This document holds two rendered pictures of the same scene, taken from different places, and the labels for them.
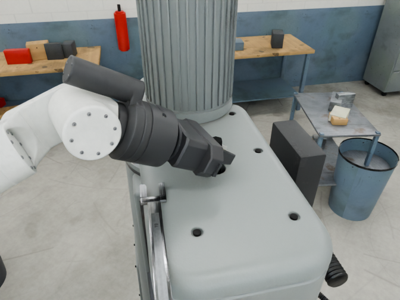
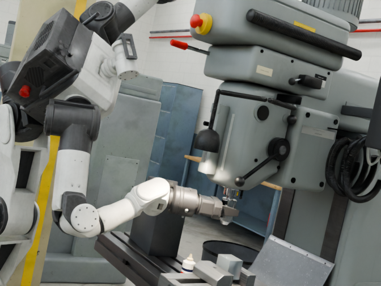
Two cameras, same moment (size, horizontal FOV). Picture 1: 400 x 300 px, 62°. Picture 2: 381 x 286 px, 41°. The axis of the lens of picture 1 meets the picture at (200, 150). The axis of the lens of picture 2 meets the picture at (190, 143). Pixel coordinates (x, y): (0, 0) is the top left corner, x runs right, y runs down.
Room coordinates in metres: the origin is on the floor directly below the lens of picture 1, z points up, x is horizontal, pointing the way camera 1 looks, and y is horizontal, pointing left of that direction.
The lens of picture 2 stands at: (-0.28, -1.43, 1.50)
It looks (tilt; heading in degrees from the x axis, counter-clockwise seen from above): 3 degrees down; 68
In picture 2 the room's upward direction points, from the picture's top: 12 degrees clockwise
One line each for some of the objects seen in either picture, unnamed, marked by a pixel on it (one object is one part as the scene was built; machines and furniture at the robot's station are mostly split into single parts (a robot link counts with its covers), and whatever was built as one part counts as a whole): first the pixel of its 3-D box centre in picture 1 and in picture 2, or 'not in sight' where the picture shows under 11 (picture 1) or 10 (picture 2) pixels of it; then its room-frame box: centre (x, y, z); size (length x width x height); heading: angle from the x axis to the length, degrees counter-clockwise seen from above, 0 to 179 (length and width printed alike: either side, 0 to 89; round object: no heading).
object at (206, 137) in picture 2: not in sight; (207, 139); (0.29, -0.13, 1.44); 0.07 x 0.07 x 0.06
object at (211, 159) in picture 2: not in sight; (214, 138); (0.35, -0.05, 1.45); 0.04 x 0.04 x 0.21; 12
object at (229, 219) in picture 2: not in sight; (227, 211); (0.46, -0.03, 1.23); 0.05 x 0.05 x 0.06
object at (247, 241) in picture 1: (212, 196); (270, 29); (0.47, -0.02, 1.81); 0.47 x 0.26 x 0.16; 12
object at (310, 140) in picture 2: not in sight; (288, 144); (0.65, 0.01, 1.47); 0.24 x 0.19 x 0.26; 102
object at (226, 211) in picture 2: not in sight; (229, 211); (0.45, -0.06, 1.23); 0.06 x 0.02 x 0.03; 167
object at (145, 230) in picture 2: not in sight; (157, 222); (0.40, 0.42, 1.06); 0.22 x 0.12 x 0.20; 95
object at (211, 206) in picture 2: not in sight; (199, 205); (0.37, -0.01, 1.23); 0.13 x 0.12 x 0.10; 77
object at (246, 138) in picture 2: not in sight; (244, 136); (0.46, -0.03, 1.47); 0.21 x 0.19 x 0.32; 102
